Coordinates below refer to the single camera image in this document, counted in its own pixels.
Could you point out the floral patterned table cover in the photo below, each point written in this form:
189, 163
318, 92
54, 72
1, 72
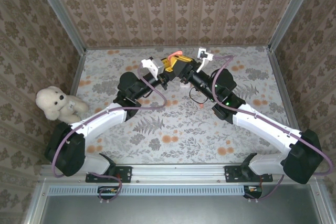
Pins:
183, 140

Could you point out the aluminium side rail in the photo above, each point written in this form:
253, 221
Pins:
278, 77
77, 77

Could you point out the pink earbuds charging case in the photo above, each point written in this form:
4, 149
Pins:
172, 54

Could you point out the white teddy bear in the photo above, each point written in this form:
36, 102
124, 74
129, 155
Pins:
52, 100

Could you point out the black connector board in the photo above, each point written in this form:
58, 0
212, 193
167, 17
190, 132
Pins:
253, 191
107, 192

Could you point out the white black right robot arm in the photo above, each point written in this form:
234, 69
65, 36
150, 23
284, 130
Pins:
265, 127

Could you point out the long aluminium base rail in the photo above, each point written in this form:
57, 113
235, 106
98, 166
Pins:
178, 172

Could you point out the aluminium corner post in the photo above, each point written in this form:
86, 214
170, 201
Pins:
292, 11
60, 11

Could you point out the grey metal panel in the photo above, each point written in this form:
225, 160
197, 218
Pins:
170, 211

